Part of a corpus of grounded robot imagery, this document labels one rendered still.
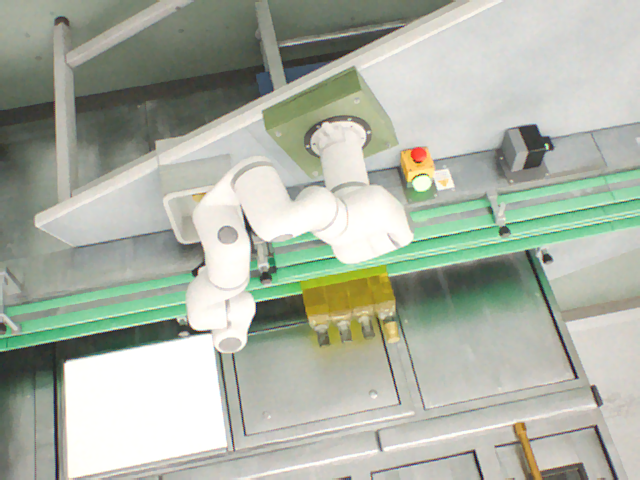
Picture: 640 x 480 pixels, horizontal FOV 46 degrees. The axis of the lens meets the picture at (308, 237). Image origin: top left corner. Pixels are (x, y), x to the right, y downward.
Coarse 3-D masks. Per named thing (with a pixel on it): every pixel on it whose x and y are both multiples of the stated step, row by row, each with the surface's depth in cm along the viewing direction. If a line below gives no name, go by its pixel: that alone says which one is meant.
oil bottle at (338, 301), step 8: (328, 280) 195; (336, 280) 195; (344, 280) 195; (328, 288) 194; (336, 288) 194; (344, 288) 194; (328, 296) 193; (336, 296) 192; (344, 296) 192; (328, 304) 192; (336, 304) 191; (344, 304) 191; (336, 312) 190; (344, 312) 190; (336, 320) 190; (344, 320) 190
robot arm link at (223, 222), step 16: (240, 160) 135; (256, 160) 134; (224, 176) 136; (208, 192) 138; (224, 192) 137; (208, 208) 138; (224, 208) 138; (208, 224) 136; (224, 224) 136; (240, 224) 138; (208, 240) 136; (224, 240) 134; (240, 240) 135; (208, 256) 137; (224, 256) 134; (240, 256) 135; (208, 272) 142; (224, 272) 138; (240, 272) 140
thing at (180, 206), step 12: (180, 192) 173; (192, 192) 173; (204, 192) 174; (168, 204) 176; (180, 204) 189; (192, 204) 190; (168, 216) 180; (180, 216) 192; (192, 216) 194; (240, 216) 186; (180, 228) 190; (192, 228) 193; (180, 240) 190; (192, 240) 191
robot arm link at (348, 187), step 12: (336, 192) 159; (348, 192) 157; (360, 240) 152; (372, 240) 151; (384, 240) 151; (336, 252) 155; (348, 252) 154; (360, 252) 153; (372, 252) 153; (384, 252) 154
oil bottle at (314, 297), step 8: (304, 280) 195; (312, 280) 195; (320, 280) 195; (304, 288) 194; (312, 288) 194; (320, 288) 193; (304, 296) 193; (312, 296) 192; (320, 296) 192; (304, 304) 194; (312, 304) 191; (320, 304) 191; (312, 312) 190; (320, 312) 190; (328, 312) 190; (312, 320) 189; (320, 320) 189; (328, 320) 190; (312, 328) 191
